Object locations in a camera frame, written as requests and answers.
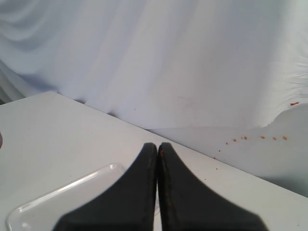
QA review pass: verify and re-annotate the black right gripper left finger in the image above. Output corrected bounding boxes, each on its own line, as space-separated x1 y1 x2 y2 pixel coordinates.
53 143 157 231

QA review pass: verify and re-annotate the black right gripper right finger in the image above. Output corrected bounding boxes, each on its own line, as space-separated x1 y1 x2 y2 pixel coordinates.
156 142 268 231

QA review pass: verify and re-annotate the red sauce squeeze bottle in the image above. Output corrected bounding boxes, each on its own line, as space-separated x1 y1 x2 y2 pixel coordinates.
0 133 3 149

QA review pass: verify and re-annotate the white rectangular plastic tray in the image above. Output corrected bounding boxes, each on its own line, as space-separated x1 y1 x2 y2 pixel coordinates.
6 163 126 231

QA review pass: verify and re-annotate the white backdrop cloth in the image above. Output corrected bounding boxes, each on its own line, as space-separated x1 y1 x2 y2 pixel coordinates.
0 0 308 196

